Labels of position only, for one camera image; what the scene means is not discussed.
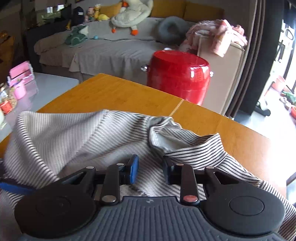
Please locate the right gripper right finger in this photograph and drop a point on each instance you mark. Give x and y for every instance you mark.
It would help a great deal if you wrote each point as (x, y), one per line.
(183, 176)

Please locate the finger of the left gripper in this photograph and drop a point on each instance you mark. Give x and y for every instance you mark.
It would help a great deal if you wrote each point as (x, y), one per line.
(17, 189)

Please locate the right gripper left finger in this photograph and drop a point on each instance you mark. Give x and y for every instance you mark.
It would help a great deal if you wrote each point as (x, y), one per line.
(117, 175)

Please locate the grey striped knit sweater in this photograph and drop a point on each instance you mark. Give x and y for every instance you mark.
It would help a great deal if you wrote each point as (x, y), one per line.
(45, 147)

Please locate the pink clothes pile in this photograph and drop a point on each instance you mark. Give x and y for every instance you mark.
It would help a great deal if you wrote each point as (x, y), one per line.
(220, 32)

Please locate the red round stool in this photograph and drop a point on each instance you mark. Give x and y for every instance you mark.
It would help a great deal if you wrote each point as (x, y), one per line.
(181, 74)

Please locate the pink storage box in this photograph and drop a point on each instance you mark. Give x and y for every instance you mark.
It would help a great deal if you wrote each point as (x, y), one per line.
(23, 71)

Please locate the grey covered sofa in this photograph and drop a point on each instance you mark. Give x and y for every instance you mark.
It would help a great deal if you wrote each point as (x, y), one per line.
(119, 54)

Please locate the grey neck pillow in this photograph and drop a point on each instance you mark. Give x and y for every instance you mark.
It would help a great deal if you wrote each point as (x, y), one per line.
(172, 30)

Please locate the green dinosaur plush toy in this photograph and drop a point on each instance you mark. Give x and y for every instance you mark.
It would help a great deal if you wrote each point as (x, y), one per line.
(78, 35)

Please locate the white goose plush toy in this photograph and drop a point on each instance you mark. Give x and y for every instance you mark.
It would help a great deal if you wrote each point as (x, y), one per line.
(131, 14)

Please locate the yellow plush toy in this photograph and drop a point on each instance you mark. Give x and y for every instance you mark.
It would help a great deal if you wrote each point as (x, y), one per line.
(93, 14)

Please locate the dark curtain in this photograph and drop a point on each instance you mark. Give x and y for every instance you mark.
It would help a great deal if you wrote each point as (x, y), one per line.
(261, 53)

